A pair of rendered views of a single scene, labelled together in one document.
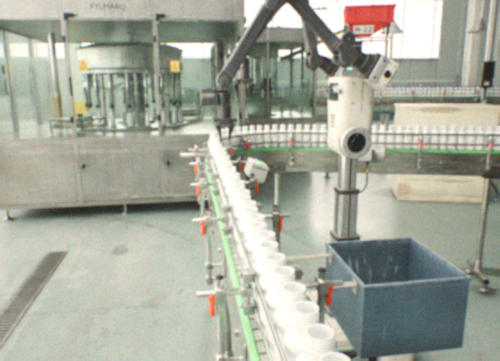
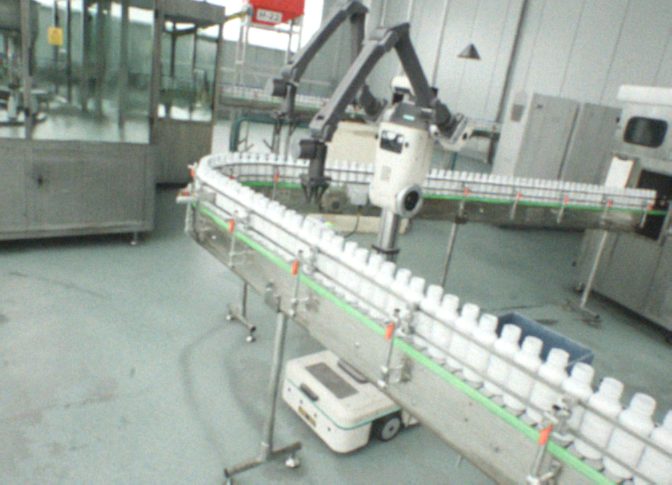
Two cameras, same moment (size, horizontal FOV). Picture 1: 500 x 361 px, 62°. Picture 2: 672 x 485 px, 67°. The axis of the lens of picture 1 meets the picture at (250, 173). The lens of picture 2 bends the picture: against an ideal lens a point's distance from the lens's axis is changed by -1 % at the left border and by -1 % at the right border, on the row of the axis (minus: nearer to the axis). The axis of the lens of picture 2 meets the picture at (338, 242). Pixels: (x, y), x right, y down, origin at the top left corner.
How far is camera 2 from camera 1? 0.97 m
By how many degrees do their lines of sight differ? 31
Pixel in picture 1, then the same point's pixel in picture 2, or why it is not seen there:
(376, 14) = (285, 1)
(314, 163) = (298, 202)
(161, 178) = (27, 202)
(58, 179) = not seen: outside the picture
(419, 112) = (351, 134)
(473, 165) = (448, 211)
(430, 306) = not seen: hidden behind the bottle
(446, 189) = (369, 220)
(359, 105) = (421, 162)
